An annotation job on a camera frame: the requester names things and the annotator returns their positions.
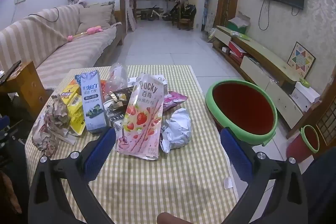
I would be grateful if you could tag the star checkers board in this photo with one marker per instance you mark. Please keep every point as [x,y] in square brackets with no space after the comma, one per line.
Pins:
[302,60]

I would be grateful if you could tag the green box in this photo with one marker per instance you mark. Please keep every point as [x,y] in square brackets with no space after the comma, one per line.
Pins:
[237,27]

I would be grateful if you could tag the wooden chair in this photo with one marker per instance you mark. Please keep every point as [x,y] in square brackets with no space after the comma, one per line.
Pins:
[183,24]

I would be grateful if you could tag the white milk carton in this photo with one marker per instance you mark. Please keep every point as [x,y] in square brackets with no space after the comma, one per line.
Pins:
[161,81]

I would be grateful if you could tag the purple pink foil wrapper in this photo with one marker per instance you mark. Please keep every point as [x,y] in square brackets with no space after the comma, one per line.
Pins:
[174,100]

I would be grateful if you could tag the white cardboard box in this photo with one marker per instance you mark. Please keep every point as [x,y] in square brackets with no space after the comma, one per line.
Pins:
[304,95]

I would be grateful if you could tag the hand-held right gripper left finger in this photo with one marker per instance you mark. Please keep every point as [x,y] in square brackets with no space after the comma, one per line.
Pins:
[101,151]

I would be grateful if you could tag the dark brown cigarette pack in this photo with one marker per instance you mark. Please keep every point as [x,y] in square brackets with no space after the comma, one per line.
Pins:
[126,92]

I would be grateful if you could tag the blue white carton box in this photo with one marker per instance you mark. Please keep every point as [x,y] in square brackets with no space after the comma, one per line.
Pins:
[93,108]

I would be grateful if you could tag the green plastic sheet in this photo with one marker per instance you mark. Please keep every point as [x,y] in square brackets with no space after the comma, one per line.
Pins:
[240,35]

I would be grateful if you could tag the small white paper label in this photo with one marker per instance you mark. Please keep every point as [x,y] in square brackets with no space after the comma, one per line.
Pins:
[228,183]

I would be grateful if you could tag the orange blue chips bag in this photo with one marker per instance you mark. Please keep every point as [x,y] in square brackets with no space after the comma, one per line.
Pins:
[103,87]

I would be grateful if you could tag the small green rimmed red bin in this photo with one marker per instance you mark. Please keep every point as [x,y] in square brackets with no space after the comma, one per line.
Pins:
[299,148]

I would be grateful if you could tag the yellow packet with purple label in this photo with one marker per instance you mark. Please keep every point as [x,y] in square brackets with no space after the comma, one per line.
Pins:
[69,94]

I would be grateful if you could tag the person's dark trouser leg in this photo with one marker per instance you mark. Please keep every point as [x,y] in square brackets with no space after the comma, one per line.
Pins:
[320,187]

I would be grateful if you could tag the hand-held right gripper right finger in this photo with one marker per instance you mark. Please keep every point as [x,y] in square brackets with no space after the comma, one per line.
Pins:
[235,151]

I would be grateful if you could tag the crumpled silver foil bag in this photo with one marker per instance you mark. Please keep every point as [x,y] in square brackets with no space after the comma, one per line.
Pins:
[176,129]

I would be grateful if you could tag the black phone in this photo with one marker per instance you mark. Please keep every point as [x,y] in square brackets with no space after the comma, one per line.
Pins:
[10,71]

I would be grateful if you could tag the wooden television cabinet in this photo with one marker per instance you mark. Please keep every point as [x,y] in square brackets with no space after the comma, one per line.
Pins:
[265,53]

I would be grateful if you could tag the large green rimmed red bin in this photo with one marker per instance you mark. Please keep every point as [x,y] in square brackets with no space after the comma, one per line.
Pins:
[244,108]

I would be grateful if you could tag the beige striped sofa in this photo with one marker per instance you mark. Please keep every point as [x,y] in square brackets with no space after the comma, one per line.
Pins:
[65,56]

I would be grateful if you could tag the white balance bicycle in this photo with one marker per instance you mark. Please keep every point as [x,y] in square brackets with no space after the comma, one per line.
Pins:
[155,14]

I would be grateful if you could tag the pink strawberry biscuit packet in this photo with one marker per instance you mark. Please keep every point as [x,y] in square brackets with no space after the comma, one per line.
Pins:
[141,119]

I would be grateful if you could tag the beige pillow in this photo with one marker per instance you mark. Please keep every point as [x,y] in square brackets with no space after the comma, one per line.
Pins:
[94,16]

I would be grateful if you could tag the red box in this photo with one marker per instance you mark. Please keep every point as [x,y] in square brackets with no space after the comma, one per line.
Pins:
[236,48]

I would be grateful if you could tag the yellow checkered tablecloth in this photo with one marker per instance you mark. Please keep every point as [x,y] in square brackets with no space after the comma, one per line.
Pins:
[170,187]

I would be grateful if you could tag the crumpled brown paper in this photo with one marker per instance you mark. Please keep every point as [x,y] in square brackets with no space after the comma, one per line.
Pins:
[52,121]

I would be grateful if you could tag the wooden side table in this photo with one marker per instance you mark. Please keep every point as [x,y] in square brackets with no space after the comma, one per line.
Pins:
[26,82]

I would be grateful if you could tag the clear plastic bottle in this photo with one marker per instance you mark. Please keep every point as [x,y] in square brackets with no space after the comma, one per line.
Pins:
[118,77]

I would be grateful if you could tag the person's right hand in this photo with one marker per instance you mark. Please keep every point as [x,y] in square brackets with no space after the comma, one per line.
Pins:
[172,218]

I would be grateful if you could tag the yellow snack packet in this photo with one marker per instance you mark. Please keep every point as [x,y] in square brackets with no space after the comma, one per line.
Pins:
[77,116]

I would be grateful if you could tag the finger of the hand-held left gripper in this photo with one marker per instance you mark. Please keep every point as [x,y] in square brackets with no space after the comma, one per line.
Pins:
[4,123]

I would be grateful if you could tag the black white patterned packet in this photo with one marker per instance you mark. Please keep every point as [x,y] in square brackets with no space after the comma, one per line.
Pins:
[115,119]

